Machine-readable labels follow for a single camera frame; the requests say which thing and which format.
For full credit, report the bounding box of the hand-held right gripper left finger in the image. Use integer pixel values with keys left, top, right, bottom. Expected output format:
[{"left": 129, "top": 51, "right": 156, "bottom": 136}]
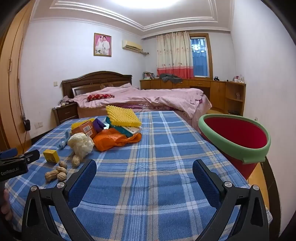
[{"left": 22, "top": 159, "right": 97, "bottom": 241}]

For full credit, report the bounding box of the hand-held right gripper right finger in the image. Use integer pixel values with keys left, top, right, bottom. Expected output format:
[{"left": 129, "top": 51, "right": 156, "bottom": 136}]
[{"left": 192, "top": 159, "right": 270, "bottom": 241}]

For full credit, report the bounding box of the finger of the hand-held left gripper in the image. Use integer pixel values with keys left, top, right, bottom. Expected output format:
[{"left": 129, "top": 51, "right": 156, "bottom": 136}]
[
  {"left": 0, "top": 148, "right": 17, "bottom": 159},
  {"left": 13, "top": 149, "right": 40, "bottom": 164}
]

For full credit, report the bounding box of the orange cardboard box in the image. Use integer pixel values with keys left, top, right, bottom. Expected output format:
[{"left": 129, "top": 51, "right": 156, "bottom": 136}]
[{"left": 71, "top": 120, "right": 97, "bottom": 139}]

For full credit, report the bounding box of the red bin with green rim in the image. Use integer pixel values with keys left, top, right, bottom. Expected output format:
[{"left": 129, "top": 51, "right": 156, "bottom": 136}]
[{"left": 198, "top": 113, "right": 271, "bottom": 181}]

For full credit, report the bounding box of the person's left hand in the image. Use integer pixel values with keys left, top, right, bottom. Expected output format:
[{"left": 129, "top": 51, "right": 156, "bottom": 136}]
[{"left": 2, "top": 189, "right": 12, "bottom": 223}]

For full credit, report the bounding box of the small yellow box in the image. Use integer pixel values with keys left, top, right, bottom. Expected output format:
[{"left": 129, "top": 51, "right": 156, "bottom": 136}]
[{"left": 43, "top": 149, "right": 60, "bottom": 164}]

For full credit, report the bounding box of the blue tube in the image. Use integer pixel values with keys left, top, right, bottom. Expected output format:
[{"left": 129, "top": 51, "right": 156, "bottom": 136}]
[{"left": 57, "top": 130, "right": 70, "bottom": 150}]

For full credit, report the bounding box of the orange plastic bag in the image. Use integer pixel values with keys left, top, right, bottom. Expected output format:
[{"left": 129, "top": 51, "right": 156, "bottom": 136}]
[{"left": 93, "top": 128, "right": 142, "bottom": 152}]

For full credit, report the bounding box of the dark wooden nightstand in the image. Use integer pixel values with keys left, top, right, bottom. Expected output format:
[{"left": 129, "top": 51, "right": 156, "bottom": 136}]
[{"left": 53, "top": 102, "right": 79, "bottom": 126}]

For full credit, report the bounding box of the yellow plastic wrapper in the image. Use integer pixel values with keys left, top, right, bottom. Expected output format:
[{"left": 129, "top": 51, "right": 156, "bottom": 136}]
[{"left": 71, "top": 118, "right": 95, "bottom": 131}]

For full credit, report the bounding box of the purple box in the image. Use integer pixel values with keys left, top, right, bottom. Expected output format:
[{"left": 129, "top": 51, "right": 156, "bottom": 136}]
[{"left": 93, "top": 118, "right": 111, "bottom": 133}]

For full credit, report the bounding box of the wooden wardrobe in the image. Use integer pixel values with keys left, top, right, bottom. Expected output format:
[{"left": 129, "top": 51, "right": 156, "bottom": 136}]
[{"left": 0, "top": 0, "right": 36, "bottom": 153}]

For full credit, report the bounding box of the blue plaid cloth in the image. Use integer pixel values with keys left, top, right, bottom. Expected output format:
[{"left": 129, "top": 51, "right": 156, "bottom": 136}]
[{"left": 5, "top": 111, "right": 271, "bottom": 241}]

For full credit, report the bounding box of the purple cloth pile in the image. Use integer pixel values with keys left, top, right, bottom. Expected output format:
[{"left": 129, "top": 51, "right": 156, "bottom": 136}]
[{"left": 57, "top": 96, "right": 75, "bottom": 107}]

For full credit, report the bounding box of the teal box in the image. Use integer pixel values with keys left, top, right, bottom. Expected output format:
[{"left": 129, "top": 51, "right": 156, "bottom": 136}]
[{"left": 105, "top": 116, "right": 133, "bottom": 138}]

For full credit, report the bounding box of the yellow bumpy foam pad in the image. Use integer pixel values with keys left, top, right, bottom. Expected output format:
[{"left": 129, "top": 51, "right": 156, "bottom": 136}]
[{"left": 106, "top": 105, "right": 142, "bottom": 128}]

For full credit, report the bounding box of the red patterned pillow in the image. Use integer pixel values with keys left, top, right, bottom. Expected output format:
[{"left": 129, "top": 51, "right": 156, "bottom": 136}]
[{"left": 87, "top": 94, "right": 115, "bottom": 102}]

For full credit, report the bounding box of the wooden desk cabinet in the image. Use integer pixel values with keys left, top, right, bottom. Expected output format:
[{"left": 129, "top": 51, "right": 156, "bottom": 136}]
[{"left": 139, "top": 77, "right": 246, "bottom": 116}]

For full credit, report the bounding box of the dark wooden bed headboard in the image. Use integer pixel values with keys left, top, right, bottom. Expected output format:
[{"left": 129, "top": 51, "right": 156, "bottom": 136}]
[{"left": 61, "top": 71, "right": 133, "bottom": 98}]

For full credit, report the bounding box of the bed with pink blanket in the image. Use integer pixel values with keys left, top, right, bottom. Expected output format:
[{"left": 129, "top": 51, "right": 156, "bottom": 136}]
[{"left": 73, "top": 83, "right": 204, "bottom": 119}]

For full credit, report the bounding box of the grey clothes pile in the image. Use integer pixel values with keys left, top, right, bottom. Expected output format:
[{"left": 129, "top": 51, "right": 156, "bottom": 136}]
[{"left": 159, "top": 73, "right": 183, "bottom": 83}]

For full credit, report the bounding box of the wooden framed window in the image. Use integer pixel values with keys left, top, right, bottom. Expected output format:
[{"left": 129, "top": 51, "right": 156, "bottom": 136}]
[{"left": 189, "top": 33, "right": 213, "bottom": 78}]

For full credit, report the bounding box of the floral curtain with red hem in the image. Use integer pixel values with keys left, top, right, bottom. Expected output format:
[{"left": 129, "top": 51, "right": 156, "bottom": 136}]
[{"left": 156, "top": 31, "right": 194, "bottom": 79}]

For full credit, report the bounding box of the white air conditioner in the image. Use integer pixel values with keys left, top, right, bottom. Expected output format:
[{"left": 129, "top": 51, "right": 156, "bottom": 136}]
[{"left": 122, "top": 40, "right": 143, "bottom": 51}]

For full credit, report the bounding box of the framed wall photo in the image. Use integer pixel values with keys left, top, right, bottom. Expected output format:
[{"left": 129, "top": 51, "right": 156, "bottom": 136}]
[{"left": 94, "top": 33, "right": 112, "bottom": 57}]

